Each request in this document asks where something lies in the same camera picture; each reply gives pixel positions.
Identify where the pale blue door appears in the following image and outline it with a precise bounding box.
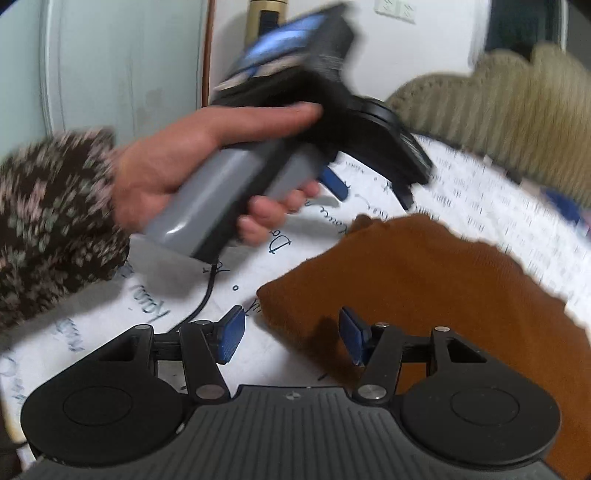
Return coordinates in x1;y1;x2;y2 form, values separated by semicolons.
39;0;209;139

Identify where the white wall socket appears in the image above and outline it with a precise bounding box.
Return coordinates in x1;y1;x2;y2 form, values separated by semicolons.
374;0;417;25

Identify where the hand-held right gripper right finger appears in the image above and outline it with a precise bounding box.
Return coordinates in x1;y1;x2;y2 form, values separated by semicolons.
339;307;488;403

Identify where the beige woven mat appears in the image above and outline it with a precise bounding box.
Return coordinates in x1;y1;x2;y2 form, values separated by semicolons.
385;42;591;205

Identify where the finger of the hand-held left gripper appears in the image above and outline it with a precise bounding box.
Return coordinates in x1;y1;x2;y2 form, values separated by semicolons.
320;166;352;202
387;130;437;211

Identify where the dark window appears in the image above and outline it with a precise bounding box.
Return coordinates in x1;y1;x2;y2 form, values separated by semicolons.
484;0;570;52

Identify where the gold tower fan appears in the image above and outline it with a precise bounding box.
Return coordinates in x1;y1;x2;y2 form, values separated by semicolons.
245;0;283;43

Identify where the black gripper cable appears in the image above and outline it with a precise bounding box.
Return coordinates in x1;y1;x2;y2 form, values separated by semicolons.
165;260;219;334

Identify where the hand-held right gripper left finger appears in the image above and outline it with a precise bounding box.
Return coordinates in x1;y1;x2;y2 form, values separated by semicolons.
98;305;247;403

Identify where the person's left forearm floral sleeve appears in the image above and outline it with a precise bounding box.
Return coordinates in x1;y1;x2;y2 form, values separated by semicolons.
0;128;133;329

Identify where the blue cloth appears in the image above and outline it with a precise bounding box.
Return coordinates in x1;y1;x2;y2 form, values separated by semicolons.
544;188;591;237

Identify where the brown garment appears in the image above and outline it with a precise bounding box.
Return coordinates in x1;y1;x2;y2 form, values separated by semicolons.
256;212;591;477

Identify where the person's left hand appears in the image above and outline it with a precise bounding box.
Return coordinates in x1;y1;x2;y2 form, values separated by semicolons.
111;102;325;246

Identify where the white script-printed blanket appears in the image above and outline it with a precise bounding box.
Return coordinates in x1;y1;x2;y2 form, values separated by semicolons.
0;131;591;462

